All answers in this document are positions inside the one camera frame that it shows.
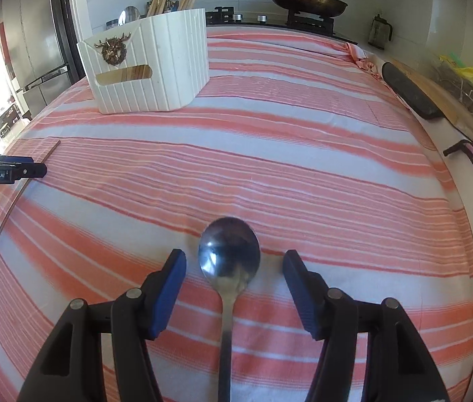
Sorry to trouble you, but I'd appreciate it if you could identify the pink striped tablecloth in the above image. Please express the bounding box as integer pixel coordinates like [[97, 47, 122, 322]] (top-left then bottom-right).
[[0, 25, 473, 402]]

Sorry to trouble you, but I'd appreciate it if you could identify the glass french press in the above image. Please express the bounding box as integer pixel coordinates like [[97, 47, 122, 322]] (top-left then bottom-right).
[[368, 13, 393, 49]]

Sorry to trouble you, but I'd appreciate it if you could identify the black cutting board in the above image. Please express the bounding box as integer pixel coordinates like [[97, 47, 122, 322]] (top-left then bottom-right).
[[381, 62, 445, 120]]

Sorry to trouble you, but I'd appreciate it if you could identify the wooden cutting board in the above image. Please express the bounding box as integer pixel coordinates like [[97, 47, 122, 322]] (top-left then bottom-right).
[[391, 59, 473, 169]]

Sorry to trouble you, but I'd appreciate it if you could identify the yellow plastic bag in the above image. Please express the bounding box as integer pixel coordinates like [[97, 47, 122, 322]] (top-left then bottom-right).
[[439, 54, 473, 93]]

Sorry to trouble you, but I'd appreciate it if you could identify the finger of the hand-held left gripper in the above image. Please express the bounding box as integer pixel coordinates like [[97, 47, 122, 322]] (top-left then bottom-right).
[[0, 156, 48, 180]]

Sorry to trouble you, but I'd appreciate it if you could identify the stainless steel refrigerator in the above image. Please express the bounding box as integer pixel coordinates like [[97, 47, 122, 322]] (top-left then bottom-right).
[[0, 0, 87, 112]]

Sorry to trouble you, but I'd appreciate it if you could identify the metal spoon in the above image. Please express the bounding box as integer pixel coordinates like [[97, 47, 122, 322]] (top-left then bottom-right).
[[118, 5, 142, 25], [197, 216, 261, 402]]

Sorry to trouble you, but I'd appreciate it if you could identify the thin dark wooden chopstick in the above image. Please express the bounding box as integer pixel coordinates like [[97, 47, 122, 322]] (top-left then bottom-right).
[[0, 141, 61, 281]]

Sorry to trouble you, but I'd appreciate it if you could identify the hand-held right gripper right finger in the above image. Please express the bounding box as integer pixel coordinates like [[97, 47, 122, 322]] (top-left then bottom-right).
[[282, 250, 451, 402]]

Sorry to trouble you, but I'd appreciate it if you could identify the metal wire rack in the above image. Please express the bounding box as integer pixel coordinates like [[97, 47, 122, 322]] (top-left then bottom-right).
[[433, 65, 473, 115]]

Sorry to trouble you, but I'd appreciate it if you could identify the white ribbed storage box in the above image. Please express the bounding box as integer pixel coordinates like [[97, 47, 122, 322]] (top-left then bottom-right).
[[77, 8, 211, 115]]

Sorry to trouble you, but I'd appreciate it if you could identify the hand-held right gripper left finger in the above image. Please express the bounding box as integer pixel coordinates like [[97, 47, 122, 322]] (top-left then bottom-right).
[[16, 249, 187, 402]]

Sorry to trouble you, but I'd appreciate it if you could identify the black gas stove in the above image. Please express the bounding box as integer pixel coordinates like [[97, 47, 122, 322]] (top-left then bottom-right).
[[205, 6, 357, 39]]

